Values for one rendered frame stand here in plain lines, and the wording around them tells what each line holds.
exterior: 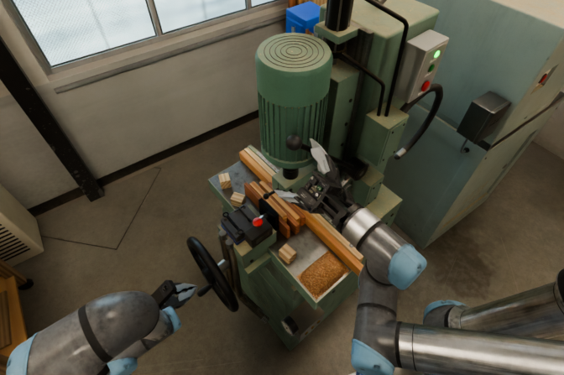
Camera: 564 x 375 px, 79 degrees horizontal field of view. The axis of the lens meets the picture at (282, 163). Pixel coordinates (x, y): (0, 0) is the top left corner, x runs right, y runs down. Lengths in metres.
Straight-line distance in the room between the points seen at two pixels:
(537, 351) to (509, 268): 1.82
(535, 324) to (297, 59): 0.69
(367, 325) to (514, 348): 0.22
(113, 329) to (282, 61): 0.62
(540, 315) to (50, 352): 0.86
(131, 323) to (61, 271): 1.71
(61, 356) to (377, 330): 0.55
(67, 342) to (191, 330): 1.31
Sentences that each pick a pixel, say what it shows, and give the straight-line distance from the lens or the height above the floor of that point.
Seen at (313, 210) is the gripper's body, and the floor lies 1.33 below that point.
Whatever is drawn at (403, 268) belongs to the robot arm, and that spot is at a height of 1.35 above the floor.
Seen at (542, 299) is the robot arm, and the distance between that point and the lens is 0.81.
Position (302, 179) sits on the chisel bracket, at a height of 1.06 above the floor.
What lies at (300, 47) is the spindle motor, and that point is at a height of 1.50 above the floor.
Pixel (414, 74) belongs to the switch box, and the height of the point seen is 1.41.
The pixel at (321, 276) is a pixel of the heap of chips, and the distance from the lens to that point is 1.06.
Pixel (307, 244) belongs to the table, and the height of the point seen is 0.90.
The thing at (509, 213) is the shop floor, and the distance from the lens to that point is 2.73.
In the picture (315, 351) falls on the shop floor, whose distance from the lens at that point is 1.96.
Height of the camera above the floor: 1.91
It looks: 49 degrees down
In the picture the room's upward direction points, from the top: straight up
